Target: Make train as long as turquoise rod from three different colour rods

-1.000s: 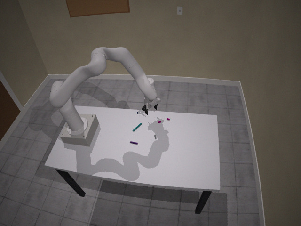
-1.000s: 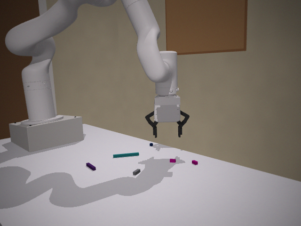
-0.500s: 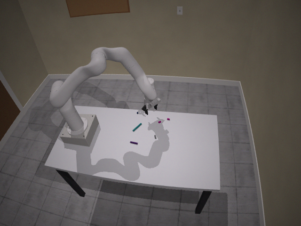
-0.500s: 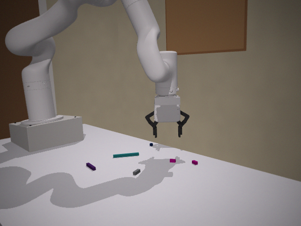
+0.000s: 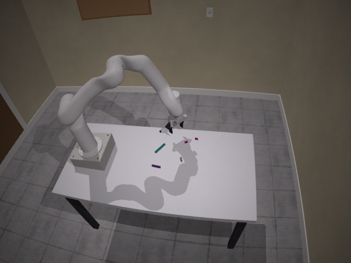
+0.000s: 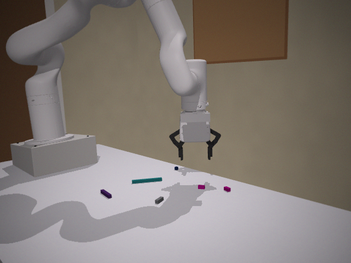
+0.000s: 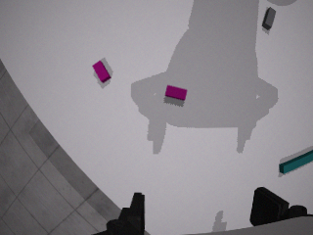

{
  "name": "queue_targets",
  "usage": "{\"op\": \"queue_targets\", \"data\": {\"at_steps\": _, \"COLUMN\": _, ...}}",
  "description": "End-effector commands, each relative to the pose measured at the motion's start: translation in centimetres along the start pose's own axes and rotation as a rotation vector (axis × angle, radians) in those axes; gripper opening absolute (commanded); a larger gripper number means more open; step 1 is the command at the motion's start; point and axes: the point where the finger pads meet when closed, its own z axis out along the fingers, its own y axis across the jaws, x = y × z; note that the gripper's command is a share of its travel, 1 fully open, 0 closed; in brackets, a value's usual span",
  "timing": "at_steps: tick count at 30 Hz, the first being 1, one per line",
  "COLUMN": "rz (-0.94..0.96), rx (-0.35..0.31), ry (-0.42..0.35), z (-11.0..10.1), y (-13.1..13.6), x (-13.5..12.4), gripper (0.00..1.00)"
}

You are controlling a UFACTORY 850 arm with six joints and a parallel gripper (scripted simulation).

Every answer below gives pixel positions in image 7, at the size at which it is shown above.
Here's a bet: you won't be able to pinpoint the grey rod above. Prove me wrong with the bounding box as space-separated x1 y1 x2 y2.
262 7 276 30

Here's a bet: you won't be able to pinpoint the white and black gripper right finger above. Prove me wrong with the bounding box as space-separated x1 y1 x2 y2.
249 187 313 226

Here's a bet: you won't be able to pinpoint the teal rectangular rod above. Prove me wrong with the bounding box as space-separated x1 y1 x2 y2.
279 150 313 174

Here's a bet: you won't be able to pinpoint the small magenta block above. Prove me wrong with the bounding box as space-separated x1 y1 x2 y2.
92 61 111 83
165 85 187 101

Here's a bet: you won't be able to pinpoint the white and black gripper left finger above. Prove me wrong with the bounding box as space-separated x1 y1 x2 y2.
93 193 145 235

